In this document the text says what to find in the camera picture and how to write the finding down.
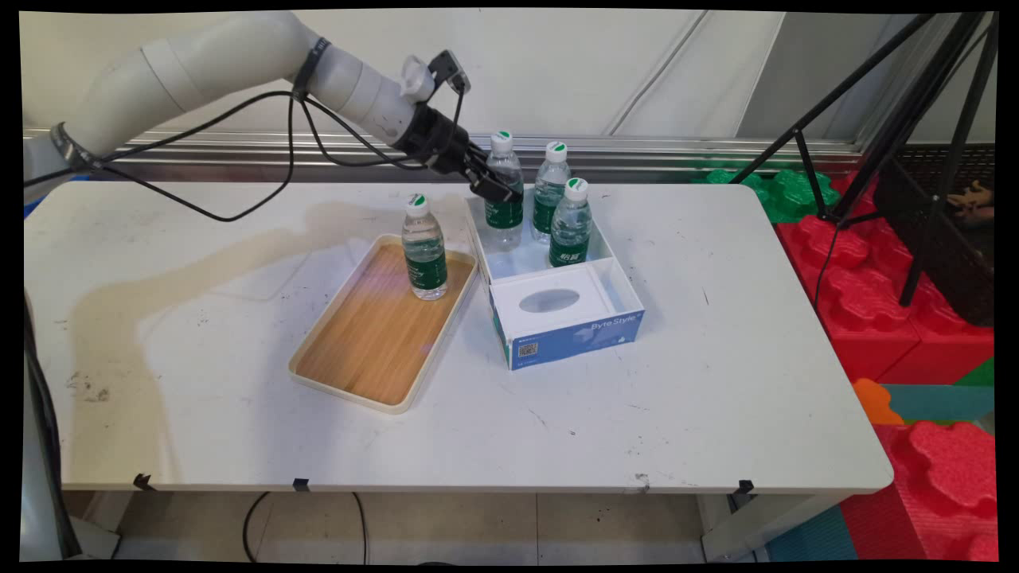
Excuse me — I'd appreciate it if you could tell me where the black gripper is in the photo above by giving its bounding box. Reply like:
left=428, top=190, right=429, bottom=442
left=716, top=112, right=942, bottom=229
left=393, top=103, right=524, bottom=205

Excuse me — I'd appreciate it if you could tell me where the green label water bottle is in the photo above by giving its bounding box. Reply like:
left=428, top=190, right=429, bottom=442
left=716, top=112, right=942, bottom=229
left=532, top=142, right=573, bottom=244
left=548, top=177, right=594, bottom=269
left=401, top=193, right=449, bottom=302
left=483, top=130, right=525, bottom=253

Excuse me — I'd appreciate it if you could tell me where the blue and white cardboard box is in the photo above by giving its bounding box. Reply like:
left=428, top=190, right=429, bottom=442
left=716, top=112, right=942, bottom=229
left=464, top=191, right=646, bottom=372

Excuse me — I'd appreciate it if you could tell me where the wooden tray with cream rim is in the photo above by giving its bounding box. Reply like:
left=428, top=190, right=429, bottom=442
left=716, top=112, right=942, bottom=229
left=288, top=233, right=480, bottom=415

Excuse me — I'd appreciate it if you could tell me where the green foam block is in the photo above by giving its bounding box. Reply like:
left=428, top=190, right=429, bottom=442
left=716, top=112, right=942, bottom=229
left=691, top=162, right=841, bottom=225

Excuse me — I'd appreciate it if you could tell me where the red foam block stack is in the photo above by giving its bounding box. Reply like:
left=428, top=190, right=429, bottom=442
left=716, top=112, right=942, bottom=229
left=775, top=171, right=996, bottom=388

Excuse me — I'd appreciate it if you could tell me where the black tripod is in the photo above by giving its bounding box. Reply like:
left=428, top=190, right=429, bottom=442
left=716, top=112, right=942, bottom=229
left=728, top=12, right=998, bottom=308

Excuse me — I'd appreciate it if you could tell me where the white table leg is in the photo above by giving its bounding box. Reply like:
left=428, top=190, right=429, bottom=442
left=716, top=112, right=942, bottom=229
left=699, top=492, right=846, bottom=563

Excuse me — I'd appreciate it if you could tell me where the orange foam piece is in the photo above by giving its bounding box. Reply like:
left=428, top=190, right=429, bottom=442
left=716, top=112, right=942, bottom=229
left=851, top=378, right=906, bottom=427

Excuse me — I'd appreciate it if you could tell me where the black mesh crate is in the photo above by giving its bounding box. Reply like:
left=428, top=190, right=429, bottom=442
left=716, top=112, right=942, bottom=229
left=874, top=143, right=996, bottom=328

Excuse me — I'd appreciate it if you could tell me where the teal foam mat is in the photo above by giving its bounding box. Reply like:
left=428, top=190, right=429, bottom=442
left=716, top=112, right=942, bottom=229
left=879, top=384, right=996, bottom=424

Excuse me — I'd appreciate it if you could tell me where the large red foam block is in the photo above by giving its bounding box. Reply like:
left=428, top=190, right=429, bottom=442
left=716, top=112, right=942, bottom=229
left=839, top=420, right=998, bottom=563

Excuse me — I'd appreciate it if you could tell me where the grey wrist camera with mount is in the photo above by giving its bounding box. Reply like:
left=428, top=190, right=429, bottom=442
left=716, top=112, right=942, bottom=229
left=400, top=49, right=471, bottom=105

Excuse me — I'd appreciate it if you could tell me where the metal wall rail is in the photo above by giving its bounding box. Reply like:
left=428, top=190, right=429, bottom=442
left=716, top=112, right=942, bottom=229
left=24, top=127, right=865, bottom=185

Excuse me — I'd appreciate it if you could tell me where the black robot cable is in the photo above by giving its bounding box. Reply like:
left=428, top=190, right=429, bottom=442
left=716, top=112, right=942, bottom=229
left=24, top=76, right=468, bottom=224

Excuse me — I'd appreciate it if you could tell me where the black arm cable strap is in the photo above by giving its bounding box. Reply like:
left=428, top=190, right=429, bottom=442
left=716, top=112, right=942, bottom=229
left=50, top=122, right=103, bottom=173
left=291, top=37, right=332, bottom=101

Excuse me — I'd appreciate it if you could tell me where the black floor cable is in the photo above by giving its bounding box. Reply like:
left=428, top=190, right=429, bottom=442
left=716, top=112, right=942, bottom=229
left=352, top=491, right=369, bottom=565
left=242, top=491, right=272, bottom=563

